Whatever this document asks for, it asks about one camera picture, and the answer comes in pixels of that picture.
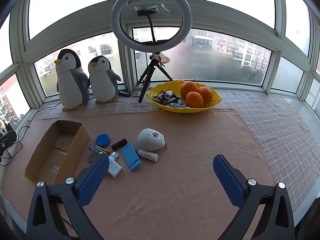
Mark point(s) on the white window frame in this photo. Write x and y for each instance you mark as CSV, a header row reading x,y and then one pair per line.
x,y
75,33

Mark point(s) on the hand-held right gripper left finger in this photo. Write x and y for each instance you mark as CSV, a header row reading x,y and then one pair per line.
x,y
92,177

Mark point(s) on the wooden clothespin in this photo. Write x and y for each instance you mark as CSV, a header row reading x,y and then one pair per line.
x,y
103,150

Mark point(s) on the small penguin plush toy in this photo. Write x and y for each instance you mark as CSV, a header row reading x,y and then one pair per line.
x,y
103,82

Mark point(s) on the small white bottle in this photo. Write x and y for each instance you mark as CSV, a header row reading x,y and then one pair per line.
x,y
148,154

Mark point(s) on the checkered cloth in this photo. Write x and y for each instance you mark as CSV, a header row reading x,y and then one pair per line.
x,y
270,130

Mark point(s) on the white power strip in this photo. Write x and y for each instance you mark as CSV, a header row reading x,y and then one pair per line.
x,y
10,152

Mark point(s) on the yellow plastic bowl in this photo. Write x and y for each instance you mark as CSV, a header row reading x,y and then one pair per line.
x,y
215,97

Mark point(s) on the black cylinder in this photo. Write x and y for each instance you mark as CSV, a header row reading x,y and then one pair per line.
x,y
119,143

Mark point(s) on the cardboard box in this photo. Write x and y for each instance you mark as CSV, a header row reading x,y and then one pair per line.
x,y
73,142

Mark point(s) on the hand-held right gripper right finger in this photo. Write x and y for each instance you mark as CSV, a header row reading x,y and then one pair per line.
x,y
228,180

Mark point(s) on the black gooseneck phone holder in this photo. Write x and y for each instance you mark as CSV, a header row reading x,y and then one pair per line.
x,y
147,11

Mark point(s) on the red and white tag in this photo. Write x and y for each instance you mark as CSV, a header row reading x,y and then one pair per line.
x,y
165,58

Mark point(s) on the black inline controller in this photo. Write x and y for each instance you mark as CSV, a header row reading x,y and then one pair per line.
x,y
124,93

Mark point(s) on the large penguin plush toy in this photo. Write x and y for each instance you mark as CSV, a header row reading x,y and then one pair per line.
x,y
71,85

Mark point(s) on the white plug-in device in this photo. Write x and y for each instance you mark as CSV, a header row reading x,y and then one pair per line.
x,y
148,138

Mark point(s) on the pile of wrapped candies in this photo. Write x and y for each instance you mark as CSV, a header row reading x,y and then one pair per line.
x,y
168,97

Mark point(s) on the blue phone stand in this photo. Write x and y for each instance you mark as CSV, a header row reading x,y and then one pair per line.
x,y
130,158

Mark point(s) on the blue round lid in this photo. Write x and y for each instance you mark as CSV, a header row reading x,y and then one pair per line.
x,y
103,140

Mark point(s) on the white power adapter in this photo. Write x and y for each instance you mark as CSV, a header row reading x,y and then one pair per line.
x,y
115,168

